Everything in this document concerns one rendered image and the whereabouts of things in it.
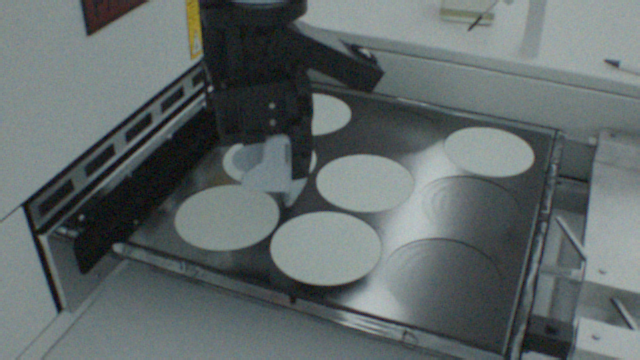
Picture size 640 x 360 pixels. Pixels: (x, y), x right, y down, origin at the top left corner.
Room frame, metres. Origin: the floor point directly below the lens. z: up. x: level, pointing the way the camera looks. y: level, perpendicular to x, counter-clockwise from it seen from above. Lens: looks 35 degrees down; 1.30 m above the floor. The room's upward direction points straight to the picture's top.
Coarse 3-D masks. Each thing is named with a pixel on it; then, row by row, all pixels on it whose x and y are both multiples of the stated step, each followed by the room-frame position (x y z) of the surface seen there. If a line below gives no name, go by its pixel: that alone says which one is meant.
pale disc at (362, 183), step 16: (336, 160) 0.60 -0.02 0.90; (352, 160) 0.60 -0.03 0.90; (368, 160) 0.60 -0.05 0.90; (384, 160) 0.60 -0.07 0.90; (320, 176) 0.57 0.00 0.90; (336, 176) 0.57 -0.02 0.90; (352, 176) 0.57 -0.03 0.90; (368, 176) 0.57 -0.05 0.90; (384, 176) 0.57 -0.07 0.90; (400, 176) 0.57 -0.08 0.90; (320, 192) 0.54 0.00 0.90; (336, 192) 0.54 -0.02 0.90; (352, 192) 0.54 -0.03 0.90; (368, 192) 0.54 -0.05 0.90; (384, 192) 0.54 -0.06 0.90; (400, 192) 0.54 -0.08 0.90; (352, 208) 0.51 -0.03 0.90; (368, 208) 0.51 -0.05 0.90; (384, 208) 0.51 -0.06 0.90
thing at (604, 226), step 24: (600, 168) 0.61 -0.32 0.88; (624, 168) 0.61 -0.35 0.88; (600, 192) 0.57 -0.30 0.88; (624, 192) 0.56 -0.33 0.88; (600, 216) 0.52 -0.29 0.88; (624, 216) 0.52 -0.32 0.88; (600, 240) 0.49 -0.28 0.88; (624, 240) 0.48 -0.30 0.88; (576, 288) 0.43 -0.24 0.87; (576, 312) 0.39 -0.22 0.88; (600, 312) 0.39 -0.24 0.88
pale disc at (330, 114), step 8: (320, 96) 0.74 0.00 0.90; (328, 96) 0.74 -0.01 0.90; (320, 104) 0.72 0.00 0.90; (328, 104) 0.72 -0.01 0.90; (336, 104) 0.72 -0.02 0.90; (344, 104) 0.72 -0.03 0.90; (320, 112) 0.70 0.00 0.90; (328, 112) 0.70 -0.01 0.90; (336, 112) 0.70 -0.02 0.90; (344, 112) 0.70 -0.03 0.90; (320, 120) 0.68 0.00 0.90; (328, 120) 0.68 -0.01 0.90; (336, 120) 0.68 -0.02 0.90; (344, 120) 0.68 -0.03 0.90; (320, 128) 0.66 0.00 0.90; (328, 128) 0.66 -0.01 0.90; (336, 128) 0.66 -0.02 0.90
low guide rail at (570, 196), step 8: (544, 176) 0.64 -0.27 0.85; (560, 184) 0.62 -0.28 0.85; (568, 184) 0.62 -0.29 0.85; (576, 184) 0.62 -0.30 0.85; (584, 184) 0.62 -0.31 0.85; (560, 192) 0.61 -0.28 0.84; (568, 192) 0.61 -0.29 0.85; (576, 192) 0.61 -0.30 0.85; (584, 192) 0.61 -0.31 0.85; (560, 200) 0.61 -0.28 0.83; (568, 200) 0.61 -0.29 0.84; (576, 200) 0.61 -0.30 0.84; (584, 200) 0.60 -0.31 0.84; (560, 208) 0.61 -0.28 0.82; (568, 208) 0.61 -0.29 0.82; (576, 208) 0.61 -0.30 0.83; (584, 208) 0.60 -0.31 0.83
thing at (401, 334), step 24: (144, 264) 0.44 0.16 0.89; (168, 264) 0.43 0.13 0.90; (192, 264) 0.43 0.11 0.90; (240, 288) 0.40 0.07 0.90; (264, 288) 0.40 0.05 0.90; (312, 312) 0.38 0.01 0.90; (336, 312) 0.37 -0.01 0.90; (384, 336) 0.35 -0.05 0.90; (408, 336) 0.35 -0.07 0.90; (432, 336) 0.35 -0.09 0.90
